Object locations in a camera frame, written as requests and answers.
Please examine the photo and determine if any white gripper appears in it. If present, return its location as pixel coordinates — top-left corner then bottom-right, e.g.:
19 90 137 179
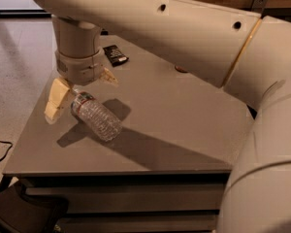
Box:
45 49 118 124

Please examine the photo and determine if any clear plastic water bottle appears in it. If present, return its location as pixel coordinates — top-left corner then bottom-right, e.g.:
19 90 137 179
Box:
71 91 122 142

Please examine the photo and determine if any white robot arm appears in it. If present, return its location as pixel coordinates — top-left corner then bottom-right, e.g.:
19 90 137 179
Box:
34 0 291 233

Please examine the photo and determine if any black snack packet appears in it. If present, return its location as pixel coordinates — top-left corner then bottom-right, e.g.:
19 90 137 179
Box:
104 45 129 67

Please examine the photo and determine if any red Coca-Cola can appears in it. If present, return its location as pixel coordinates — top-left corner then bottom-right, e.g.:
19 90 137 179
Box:
175 66 188 74

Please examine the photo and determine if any grey drawer cabinet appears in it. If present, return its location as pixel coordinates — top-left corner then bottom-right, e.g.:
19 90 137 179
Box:
4 36 253 233

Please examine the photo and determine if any black bag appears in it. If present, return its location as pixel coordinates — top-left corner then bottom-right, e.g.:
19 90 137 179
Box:
0 182 69 233

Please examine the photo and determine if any black cable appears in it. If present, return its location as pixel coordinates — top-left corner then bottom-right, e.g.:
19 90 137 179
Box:
0 137 15 167

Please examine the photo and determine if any right metal wall bracket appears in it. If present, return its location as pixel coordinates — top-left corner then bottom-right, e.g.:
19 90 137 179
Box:
250 0 268 14

